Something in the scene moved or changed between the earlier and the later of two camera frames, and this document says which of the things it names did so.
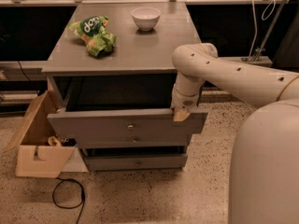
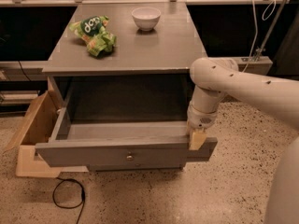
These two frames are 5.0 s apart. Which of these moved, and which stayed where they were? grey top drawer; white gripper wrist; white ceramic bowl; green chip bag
Moved: white gripper wrist; grey top drawer
Stayed: green chip bag; white ceramic bowl
